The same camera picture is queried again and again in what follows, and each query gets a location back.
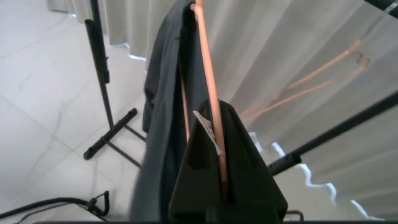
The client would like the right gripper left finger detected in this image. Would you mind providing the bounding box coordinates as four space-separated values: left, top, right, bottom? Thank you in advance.
169 100 223 223

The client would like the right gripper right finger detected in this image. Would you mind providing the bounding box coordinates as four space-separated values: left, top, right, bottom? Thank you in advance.
220 100 288 223

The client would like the pink clothes hanger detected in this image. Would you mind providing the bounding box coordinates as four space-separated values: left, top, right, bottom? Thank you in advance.
177 0 230 187
238 39 371 124

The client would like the dark grey t-shirt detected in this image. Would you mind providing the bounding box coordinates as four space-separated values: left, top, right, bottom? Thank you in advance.
128 0 224 222

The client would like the black clothes rack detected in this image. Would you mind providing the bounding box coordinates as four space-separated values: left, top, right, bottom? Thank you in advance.
83 0 398 177

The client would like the white curtain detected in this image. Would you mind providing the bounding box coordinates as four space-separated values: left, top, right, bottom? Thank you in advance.
46 0 398 220

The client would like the black cable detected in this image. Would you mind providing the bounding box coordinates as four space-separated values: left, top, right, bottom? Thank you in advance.
0 190 111 222

